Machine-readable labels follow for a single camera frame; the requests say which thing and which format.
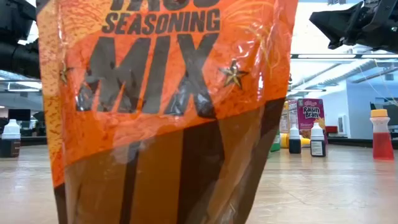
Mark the black aluminium table frame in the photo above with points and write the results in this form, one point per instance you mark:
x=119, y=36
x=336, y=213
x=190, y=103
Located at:
x=357, y=142

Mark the red cabinet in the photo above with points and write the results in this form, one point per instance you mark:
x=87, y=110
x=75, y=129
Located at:
x=331, y=129

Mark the yellow Corn Pops cereal box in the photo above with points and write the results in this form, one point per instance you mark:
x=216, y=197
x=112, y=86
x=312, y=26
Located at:
x=284, y=140

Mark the orange taco seasoning mix packet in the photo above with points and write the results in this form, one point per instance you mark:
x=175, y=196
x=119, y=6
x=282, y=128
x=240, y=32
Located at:
x=155, y=93

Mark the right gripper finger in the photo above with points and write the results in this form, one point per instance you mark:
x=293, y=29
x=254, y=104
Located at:
x=345, y=41
x=339, y=18

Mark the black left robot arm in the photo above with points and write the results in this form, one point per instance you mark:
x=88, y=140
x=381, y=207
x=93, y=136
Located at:
x=18, y=59

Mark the green Apple Jacks cereal box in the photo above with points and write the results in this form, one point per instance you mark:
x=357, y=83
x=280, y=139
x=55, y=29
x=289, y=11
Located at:
x=275, y=144

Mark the small dark bottle white cap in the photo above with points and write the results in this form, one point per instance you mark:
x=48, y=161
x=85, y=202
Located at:
x=294, y=146
x=317, y=147
x=11, y=146

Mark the purple Raisin Bran cereal box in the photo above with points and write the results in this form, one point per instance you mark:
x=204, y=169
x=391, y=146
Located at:
x=311, y=113

